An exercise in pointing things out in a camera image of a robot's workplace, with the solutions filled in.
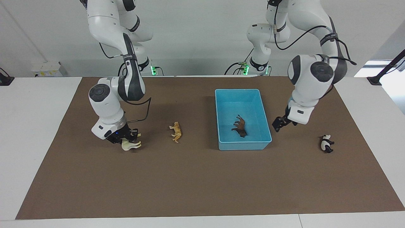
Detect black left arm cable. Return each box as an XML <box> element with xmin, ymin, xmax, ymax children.
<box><xmin>273</xmin><ymin>0</ymin><xmax>358</xmax><ymax>66</ymax></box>

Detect black white panda toy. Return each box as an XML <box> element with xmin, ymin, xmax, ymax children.
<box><xmin>319</xmin><ymin>134</ymin><xmax>335</xmax><ymax>154</ymax></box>

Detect white background box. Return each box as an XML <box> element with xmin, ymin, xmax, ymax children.
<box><xmin>31</xmin><ymin>61</ymin><xmax>68</xmax><ymax>78</ymax></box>

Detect brown lion toy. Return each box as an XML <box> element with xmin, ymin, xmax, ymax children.
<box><xmin>231</xmin><ymin>114</ymin><xmax>248</xmax><ymax>138</ymax></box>

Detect orange tiger toy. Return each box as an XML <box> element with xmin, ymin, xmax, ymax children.
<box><xmin>169</xmin><ymin>121</ymin><xmax>183</xmax><ymax>143</ymax></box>

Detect white horse toy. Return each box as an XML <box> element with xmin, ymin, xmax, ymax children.
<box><xmin>121</xmin><ymin>139</ymin><xmax>142</xmax><ymax>151</ymax></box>

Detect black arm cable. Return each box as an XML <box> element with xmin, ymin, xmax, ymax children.
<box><xmin>99</xmin><ymin>42</ymin><xmax>152</xmax><ymax>124</ymax></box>
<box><xmin>273</xmin><ymin>0</ymin><xmax>358</xmax><ymax>66</ymax></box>

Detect brown table mat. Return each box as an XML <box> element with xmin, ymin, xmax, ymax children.
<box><xmin>15</xmin><ymin>76</ymin><xmax>405</xmax><ymax>220</ymax></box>

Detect black table clamp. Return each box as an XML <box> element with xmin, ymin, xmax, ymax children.
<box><xmin>0</xmin><ymin>67</ymin><xmax>15</xmax><ymax>86</ymax></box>

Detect black left base cable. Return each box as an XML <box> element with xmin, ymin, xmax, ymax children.
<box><xmin>224</xmin><ymin>47</ymin><xmax>254</xmax><ymax>76</ymax></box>

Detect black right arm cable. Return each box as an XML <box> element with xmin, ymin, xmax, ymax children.
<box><xmin>99</xmin><ymin>42</ymin><xmax>152</xmax><ymax>124</ymax></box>

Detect black base cable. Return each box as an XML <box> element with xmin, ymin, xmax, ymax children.
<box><xmin>224</xmin><ymin>47</ymin><xmax>254</xmax><ymax>76</ymax></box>
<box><xmin>118</xmin><ymin>61</ymin><xmax>164</xmax><ymax>77</ymax></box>

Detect black right base cable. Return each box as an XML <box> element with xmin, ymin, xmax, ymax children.
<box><xmin>118</xmin><ymin>61</ymin><xmax>164</xmax><ymax>77</ymax></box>

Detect light blue storage box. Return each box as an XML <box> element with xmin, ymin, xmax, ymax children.
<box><xmin>215</xmin><ymin>89</ymin><xmax>272</xmax><ymax>151</ymax></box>

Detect black camera stand pole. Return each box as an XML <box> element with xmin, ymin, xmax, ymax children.
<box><xmin>367</xmin><ymin>49</ymin><xmax>405</xmax><ymax>86</ymax></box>

